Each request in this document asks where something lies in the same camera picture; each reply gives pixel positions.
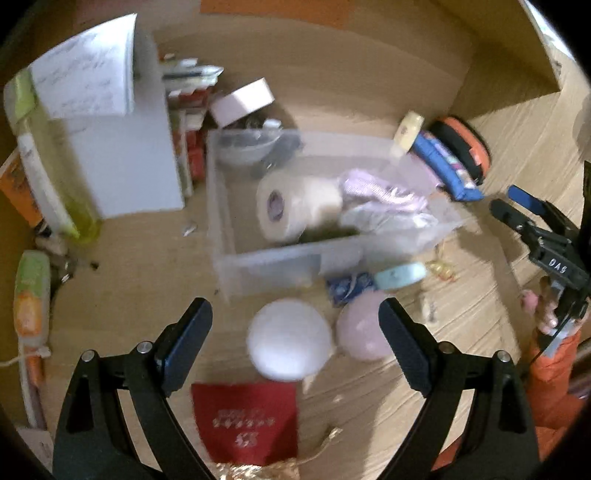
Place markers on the person's right hand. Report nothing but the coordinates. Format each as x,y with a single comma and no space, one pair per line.
541,310

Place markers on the grey bowl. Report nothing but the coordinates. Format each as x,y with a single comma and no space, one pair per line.
245,146

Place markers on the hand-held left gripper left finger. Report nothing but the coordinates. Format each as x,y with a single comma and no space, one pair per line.
183,345

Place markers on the red envelope with gold tassel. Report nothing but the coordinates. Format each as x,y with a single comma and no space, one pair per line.
247,422

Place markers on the bundle of pens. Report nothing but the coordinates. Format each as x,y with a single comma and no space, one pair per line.
189,70

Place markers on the white tape roll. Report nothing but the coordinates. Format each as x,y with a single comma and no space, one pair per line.
295,204

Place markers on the pale yellow tape roll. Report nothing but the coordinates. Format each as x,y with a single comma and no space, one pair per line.
408,130

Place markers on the pink rectangular box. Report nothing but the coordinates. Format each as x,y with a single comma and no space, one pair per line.
241,103

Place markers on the green and orange tube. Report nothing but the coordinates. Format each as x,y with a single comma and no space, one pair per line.
31,300

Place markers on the purple plastic bag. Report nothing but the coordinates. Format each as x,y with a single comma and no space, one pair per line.
388,201

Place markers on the white paper sheet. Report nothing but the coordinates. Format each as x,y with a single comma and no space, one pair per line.
87,74

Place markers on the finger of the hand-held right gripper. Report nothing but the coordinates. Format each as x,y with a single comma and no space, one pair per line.
507,213
522,197

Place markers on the clear plastic storage bin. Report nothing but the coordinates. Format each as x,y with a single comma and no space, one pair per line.
286,272

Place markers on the wooden desktop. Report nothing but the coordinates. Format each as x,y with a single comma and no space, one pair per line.
138,277

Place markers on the blue pencil case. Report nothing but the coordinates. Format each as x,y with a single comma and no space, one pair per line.
445,168

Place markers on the pink ball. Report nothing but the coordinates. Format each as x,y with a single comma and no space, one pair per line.
361,332

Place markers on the white foam ball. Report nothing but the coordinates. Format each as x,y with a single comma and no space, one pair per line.
289,339

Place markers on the mint green small case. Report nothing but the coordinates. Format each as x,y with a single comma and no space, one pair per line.
400,276

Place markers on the gold ribbon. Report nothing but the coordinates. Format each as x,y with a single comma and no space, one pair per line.
442,270

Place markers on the small metal clip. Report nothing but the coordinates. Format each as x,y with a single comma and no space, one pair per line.
189,229

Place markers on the stack of red boxes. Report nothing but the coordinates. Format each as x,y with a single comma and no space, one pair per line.
195,138

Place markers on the blue patterned packet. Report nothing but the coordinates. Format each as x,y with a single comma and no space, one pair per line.
347,287

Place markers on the yellow green bottle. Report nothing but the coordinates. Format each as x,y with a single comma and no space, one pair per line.
46,157

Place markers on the orange packet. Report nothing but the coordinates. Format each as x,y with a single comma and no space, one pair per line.
17,183

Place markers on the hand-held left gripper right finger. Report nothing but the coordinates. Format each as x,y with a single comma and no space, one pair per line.
402,345

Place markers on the orange and black case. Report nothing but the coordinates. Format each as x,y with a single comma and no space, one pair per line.
466,144

